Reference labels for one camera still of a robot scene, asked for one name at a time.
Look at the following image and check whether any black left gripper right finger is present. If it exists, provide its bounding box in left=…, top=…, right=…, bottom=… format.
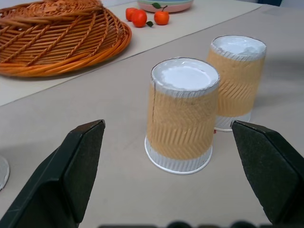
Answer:
left=230, top=120, right=304, bottom=225

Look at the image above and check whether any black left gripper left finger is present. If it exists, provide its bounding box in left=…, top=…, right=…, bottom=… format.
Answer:
left=0, top=119, right=106, bottom=228

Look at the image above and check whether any white round object edge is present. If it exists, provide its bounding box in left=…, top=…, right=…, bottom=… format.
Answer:
left=0, top=155, right=10, bottom=191

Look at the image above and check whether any orange ribbed paper cup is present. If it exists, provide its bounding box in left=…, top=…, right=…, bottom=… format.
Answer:
left=144, top=57, right=220, bottom=175
left=206, top=35, right=267, bottom=133

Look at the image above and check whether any brown wicker basket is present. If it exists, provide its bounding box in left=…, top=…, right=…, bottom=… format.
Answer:
left=0, top=0, right=133, bottom=77

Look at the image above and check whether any small orange tangerine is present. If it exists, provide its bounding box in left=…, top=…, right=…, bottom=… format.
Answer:
left=131, top=9, right=148, bottom=28
left=153, top=10, right=170, bottom=26
left=125, top=7, right=138, bottom=22

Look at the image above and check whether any pink and teal bowl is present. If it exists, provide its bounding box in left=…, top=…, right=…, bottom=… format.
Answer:
left=137, top=0, right=194, bottom=13

